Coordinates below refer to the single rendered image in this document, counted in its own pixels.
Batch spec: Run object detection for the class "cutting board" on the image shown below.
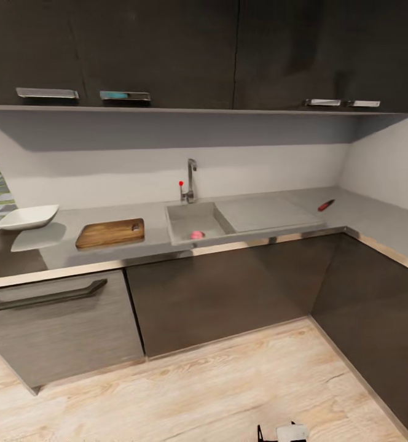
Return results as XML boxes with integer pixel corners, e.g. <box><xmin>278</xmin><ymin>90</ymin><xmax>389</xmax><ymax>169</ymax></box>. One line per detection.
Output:
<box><xmin>76</xmin><ymin>219</ymin><xmax>144</xmax><ymax>248</ymax></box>

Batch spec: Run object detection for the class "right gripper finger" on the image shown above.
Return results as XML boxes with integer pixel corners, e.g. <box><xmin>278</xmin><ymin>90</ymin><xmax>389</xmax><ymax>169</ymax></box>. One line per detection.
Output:
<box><xmin>257</xmin><ymin>425</ymin><xmax>274</xmax><ymax>442</ymax></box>

